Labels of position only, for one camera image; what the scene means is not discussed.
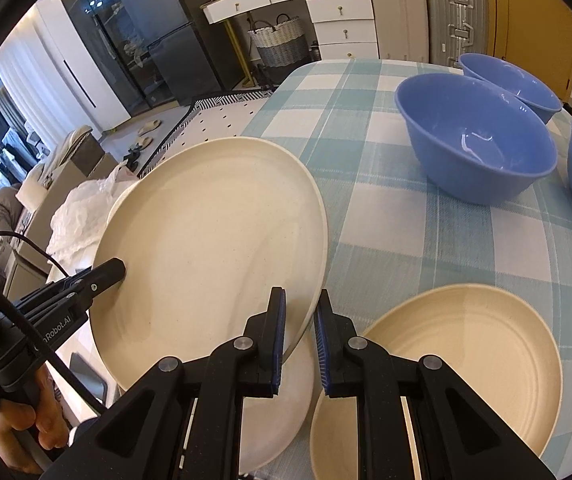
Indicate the brown cardboard box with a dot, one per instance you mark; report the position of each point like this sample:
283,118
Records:
91,157

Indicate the woven laundry basket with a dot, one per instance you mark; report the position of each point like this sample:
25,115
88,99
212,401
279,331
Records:
281,40

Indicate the small cream plate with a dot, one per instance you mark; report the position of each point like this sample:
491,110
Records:
466,375

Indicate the white dresser with drawers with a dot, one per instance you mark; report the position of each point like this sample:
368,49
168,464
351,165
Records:
346,10

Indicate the black and white patterned rug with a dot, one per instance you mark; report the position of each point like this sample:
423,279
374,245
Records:
216,120

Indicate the large cream plate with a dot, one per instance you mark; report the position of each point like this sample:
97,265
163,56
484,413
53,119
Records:
201,240
286,425

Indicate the teal checked tablecloth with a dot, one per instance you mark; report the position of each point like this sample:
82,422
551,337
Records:
391,240

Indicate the silver suitcase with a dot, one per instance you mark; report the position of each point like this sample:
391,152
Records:
456,15

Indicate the white plastic bag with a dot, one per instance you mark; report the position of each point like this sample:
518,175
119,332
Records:
78,220

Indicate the pair of dark slippers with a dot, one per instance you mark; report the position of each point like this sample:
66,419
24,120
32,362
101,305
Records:
133,157

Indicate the dark glass cabinet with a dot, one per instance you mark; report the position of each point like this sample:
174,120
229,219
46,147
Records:
166,25

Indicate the beige slipper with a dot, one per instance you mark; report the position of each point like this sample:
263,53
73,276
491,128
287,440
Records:
150,127
144,142

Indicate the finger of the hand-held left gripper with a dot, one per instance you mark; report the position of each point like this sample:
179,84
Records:
108,274

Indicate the wooden door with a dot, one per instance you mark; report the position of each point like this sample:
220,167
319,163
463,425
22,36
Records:
536,15

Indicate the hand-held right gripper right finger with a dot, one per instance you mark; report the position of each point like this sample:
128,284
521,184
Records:
321,350

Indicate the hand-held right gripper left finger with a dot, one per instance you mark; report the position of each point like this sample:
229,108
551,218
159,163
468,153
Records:
279,345

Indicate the beige sofa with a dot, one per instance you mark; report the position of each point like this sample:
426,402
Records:
53,160

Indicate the person's left hand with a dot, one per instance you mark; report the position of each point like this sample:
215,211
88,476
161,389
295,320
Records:
51,420

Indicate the white suitcase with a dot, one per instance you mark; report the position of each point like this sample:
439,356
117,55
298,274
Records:
398,10

